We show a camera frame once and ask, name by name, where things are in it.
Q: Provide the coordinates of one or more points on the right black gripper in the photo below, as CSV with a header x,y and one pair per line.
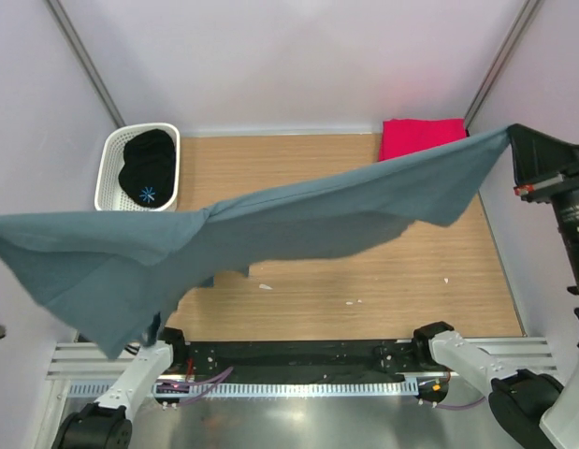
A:
x,y
538,157

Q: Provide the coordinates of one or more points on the blue-grey t shirt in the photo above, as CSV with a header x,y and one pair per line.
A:
x,y
117,276

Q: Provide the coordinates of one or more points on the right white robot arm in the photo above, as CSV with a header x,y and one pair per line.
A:
x,y
536,410

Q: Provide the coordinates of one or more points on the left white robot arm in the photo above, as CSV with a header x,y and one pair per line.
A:
x,y
107,421

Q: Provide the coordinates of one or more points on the folded red t shirt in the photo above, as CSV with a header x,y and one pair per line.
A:
x,y
401,137

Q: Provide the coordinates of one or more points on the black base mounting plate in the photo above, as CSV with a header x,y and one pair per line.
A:
x,y
306,362

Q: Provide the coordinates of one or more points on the black t shirt in basket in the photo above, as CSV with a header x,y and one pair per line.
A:
x,y
149,168

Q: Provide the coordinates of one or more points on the white perforated plastic basket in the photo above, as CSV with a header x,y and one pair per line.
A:
x,y
108,193

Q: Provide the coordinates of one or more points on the aluminium frame rail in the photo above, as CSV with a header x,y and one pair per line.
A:
x,y
85,358

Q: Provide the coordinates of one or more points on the white slotted cable duct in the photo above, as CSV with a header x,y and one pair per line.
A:
x,y
409,388

